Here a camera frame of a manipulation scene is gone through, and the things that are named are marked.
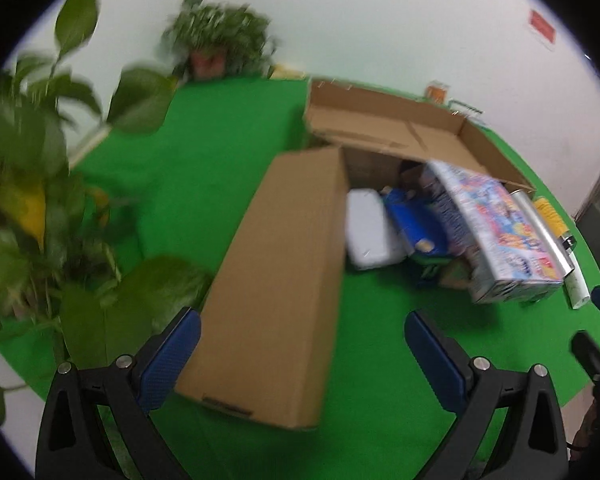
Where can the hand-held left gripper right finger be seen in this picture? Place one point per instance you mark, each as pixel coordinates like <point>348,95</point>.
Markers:
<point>437,360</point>

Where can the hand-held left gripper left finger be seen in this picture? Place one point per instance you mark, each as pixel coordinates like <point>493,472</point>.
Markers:
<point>172,360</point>

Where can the white plastic bottle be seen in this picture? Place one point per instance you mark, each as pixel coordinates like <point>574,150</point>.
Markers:
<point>577,287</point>

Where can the cardboard box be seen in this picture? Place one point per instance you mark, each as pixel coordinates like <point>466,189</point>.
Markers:
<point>280,285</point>

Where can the white plastic device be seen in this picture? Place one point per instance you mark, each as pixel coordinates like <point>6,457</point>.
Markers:
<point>370,230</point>

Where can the yellow can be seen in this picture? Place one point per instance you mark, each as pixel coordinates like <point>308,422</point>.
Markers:
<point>550,215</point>

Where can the silver grey cylinder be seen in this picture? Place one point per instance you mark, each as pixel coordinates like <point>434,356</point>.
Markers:
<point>535,220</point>

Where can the blue box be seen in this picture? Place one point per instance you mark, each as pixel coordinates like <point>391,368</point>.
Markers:
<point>415,220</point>

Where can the colourful printed toy box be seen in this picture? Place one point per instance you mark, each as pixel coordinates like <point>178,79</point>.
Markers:
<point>490,220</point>

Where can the green felt mat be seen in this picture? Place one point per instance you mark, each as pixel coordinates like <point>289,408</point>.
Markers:
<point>205,160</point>

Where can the small pale object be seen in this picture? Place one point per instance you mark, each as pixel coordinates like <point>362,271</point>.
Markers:
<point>467,110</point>

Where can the large leafy green plant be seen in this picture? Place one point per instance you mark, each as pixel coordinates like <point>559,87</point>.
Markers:
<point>20,160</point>

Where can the small orange object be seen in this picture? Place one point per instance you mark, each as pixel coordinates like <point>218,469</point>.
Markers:
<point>438,91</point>

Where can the small yellow object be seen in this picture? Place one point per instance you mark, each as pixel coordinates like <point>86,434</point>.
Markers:
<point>286,71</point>

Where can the potted green plant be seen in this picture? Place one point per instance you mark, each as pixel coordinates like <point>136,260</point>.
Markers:
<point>215,25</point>

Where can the red wall sign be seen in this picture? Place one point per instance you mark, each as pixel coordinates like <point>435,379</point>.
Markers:
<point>543,26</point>

